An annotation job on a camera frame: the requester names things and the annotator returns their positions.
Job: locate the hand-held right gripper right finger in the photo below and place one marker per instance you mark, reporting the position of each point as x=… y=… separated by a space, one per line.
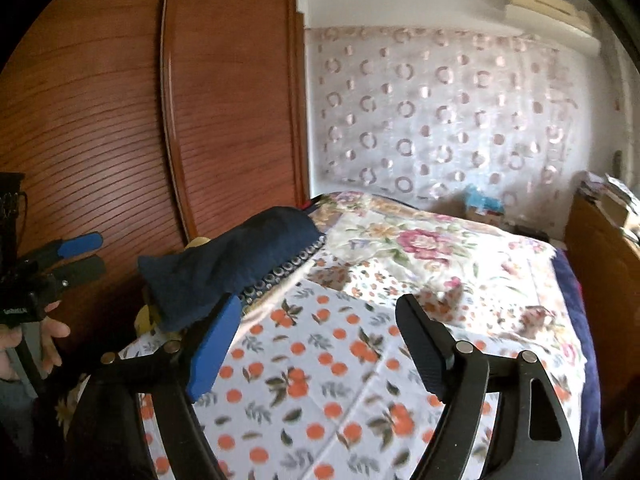
x=425 y=355

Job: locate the dark circle-patterned pillow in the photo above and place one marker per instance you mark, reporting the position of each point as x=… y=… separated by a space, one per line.
x=280 y=274

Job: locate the floral patchwork quilt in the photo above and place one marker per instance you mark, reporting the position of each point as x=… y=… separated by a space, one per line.
x=350 y=320

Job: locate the white air deflector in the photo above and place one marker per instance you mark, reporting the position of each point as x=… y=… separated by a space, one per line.
x=555 y=22

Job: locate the blue plastic bag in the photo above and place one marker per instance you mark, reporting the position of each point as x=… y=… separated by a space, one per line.
x=480 y=196

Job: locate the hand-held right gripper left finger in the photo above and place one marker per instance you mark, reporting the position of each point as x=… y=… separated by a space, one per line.
x=215 y=355

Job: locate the wooden sliding wardrobe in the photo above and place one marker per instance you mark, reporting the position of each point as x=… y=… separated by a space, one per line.
x=150 y=110

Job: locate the long wooden cabinet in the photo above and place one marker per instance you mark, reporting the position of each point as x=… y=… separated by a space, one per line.
x=600 y=270

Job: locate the navy printed t-shirt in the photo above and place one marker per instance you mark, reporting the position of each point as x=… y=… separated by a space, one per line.
x=235 y=255

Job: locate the person's left hand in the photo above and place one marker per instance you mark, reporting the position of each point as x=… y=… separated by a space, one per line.
x=52 y=330

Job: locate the small cardboard box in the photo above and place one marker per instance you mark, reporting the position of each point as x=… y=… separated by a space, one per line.
x=487 y=215

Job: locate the sheer circle-patterned wall curtain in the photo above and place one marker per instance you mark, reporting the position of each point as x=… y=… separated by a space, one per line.
x=425 y=110

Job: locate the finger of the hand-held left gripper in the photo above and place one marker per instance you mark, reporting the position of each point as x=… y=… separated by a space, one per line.
x=77 y=246
x=82 y=270

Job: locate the dark blue bed sheet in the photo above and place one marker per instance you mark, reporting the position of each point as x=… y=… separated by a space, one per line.
x=575 y=310

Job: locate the stack of papers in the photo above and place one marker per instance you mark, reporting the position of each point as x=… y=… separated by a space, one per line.
x=591 y=186

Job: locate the flat cardboard box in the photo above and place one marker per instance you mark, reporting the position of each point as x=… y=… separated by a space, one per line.
x=615 y=210

